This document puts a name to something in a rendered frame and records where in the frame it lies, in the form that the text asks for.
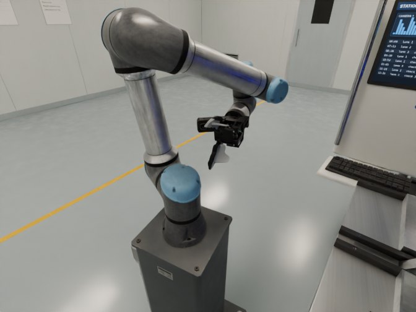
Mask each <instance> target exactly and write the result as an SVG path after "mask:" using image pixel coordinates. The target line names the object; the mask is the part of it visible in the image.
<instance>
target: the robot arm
mask: <svg viewBox="0 0 416 312"><path fill-rule="evenodd" d="M101 38H102V42H103V45H104V47H105V48H106V50H107V51H108V52H109V54H110V58H111V61H112V63H113V67H114V69H115V73H116V74H117V75H119V76H121V77H122V78H123V79H124V82H125V84H126V88H127V91H128V94H129V98H130V101H131V104H132V108H133V110H134V114H135V117H136V120H137V124H138V127H139V130H140V132H141V136H142V140H143V143H144V146H145V149H146V151H145V153H144V155H143V158H144V168H145V172H146V173H147V176H148V177H149V178H150V179H151V181H152V182H153V184H154V186H155V187H156V188H157V191H158V192H159V194H160V195H161V197H162V199H163V203H164V208H165V217H164V220H163V223H162V234H163V237H164V239H165V241H166V242H167V243H168V244H170V245H172V246H174V247H177V248H188V247H191V246H194V245H196V244H198V243H199V242H200V241H201V240H202V239H203V238H204V236H205V234H206V230H207V228H206V220H205V218H204V216H203V214H202V212H201V181H200V177H199V173H198V172H197V171H196V170H195V169H194V168H193V167H191V166H189V165H188V166H186V165H185V164H181V162H180V157H179V154H178V149H177V147H176V146H174V145H173V144H171V139H170V134H169V131H168V126H167V121H166V117H165V112H164V109H163V104H162V99H161V96H160V91H159V87H158V83H157V78H156V75H155V72H156V70H158V71H163V72H167V73H170V74H173V75H177V74H178V73H180V72H182V73H184V74H187V75H190V76H193V77H197V78H199V79H202V80H206V81H208V82H211V83H214V84H217V85H221V86H223V87H226V88H229V89H232V90H233V105H232V106H231V107H230V108H229V109H228V111H227V113H226V114H225V116H213V117H205V118H198V119H197V131H198V132H214V139H215V141H217V142H216V144H215V145H214V146H213V148H212V153H211V155H210V159H209V161H208V167H209V170H211V169H212V167H213V166H214V164H215V163H227V162H228V161H229V159H230V157H229V156H228V155H227V154H226V153H225V149H226V146H225V145H223V144H227V146H230V147H237V148H239V146H240V145H241V143H242V141H243V139H244V132H245V128H248V127H249V116H250V115H251V113H252V112H253V111H254V109H255V107H256V104H257V100H256V98H259V99H261V100H264V101H266V102H268V103H273V104H278V103H280V102H282V101H283V100H284V99H285V97H286V95H287V93H288V83H287V81H286V80H285V79H282V78H280V77H278V76H277V77H276V76H272V75H270V74H268V73H266V72H263V71H261V70H259V69H256V68H255V67H253V64H252V62H249V61H239V60H237V59H235V58H232V57H230V56H228V55H225V54H223V53H221V52H219V51H217V50H214V49H212V48H210V47H208V46H206V45H203V44H202V43H199V42H197V41H194V40H192V39H190V36H189V33H188V32H187V31H185V30H183V29H181V28H179V27H177V26H175V25H173V24H171V23H169V22H167V21H166V20H164V19H162V18H160V17H159V16H157V15H155V14H153V13H151V12H149V11H147V10H145V9H141V8H138V7H130V8H127V9H126V8H120V9H115V10H113V11H111V12H110V13H109V14H108V15H107V16H106V17H105V19H104V20H103V23H102V27H101ZM239 142H240V144H239ZM238 144H239V145H238Z"/></svg>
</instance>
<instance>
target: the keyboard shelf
mask: <svg viewBox="0 0 416 312"><path fill-rule="evenodd" d="M332 158H333V157H332V156H329V157H328V158H327V159H326V161H325V162H324V163H323V164H322V166H321V167H320V169H319V170H318V171H317V173H316V174H317V175H318V176H320V177H323V178H326V179H328V180H331V181H334V182H336V183H339V184H342V185H344V186H348V187H350V188H353V189H355V187H356V184H357V180H353V179H351V178H348V177H346V176H342V175H339V174H337V173H334V172H331V171H328V170H325V168H326V167H327V165H328V163H329V162H330V161H331V160H332ZM350 160H353V162H354V161H355V162H358V163H362V164H363V165H364V164H365V165H368V166H371V167H373V168H374V167H375V168H378V169H381V170H383V171H388V172H391V173H392V170H388V169H385V168H381V167H378V166H376V165H372V164H369V163H365V162H362V161H359V160H355V159H353V158H350Z"/></svg>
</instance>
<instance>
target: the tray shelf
mask: <svg viewBox="0 0 416 312"><path fill-rule="evenodd" d="M401 214H402V200H399V199H396V198H393V197H390V196H387V195H384V194H381V193H378V192H376V191H372V190H370V189H366V188H363V187H361V186H357V185H356V187H355V189H354V192H353V194H352V198H351V200H350V203H349V206H348V208H347V211H346V213H345V216H344V219H343V221H342V224H341V225H343V226H345V227H347V228H349V229H352V230H354V231H356V232H359V233H361V234H363V235H365V236H368V237H370V238H372V239H374V240H377V241H379V242H382V243H384V244H386V245H388V246H391V247H393V248H395V249H399V235H400V228H401ZM337 238H339V239H341V240H344V241H346V242H348V243H350V244H351V245H354V242H356V243H359V242H357V241H355V240H353V239H351V238H348V237H346V236H344V235H341V234H340V233H338V234H337ZM359 244H361V243H359ZM361 245H363V244H361ZM363 246H366V245H363ZM366 247H367V248H369V249H372V250H374V251H377V250H375V249H373V248H370V247H368V246H366ZM377 252H379V251H377ZM379 253H381V252H379ZM381 254H383V253H381ZM383 255H385V256H387V257H390V256H388V255H386V254H383ZM390 258H392V257H390ZM392 259H394V258H392ZM395 260H396V261H398V260H397V259H395ZM395 285H396V276H394V275H392V274H390V273H388V272H386V271H384V270H382V269H380V268H378V267H376V266H374V265H372V264H370V263H368V262H366V261H363V260H361V259H359V258H357V257H355V256H353V255H351V254H349V253H347V252H345V251H343V250H341V249H339V248H337V247H335V246H333V247H332V251H331V253H330V256H329V259H328V261H327V264H326V267H325V269H324V272H323V275H322V277H321V280H320V282H319V285H318V288H317V291H316V293H315V296H314V298H313V301H312V304H311V306H310V310H309V312H370V311H371V312H393V306H394V292H395Z"/></svg>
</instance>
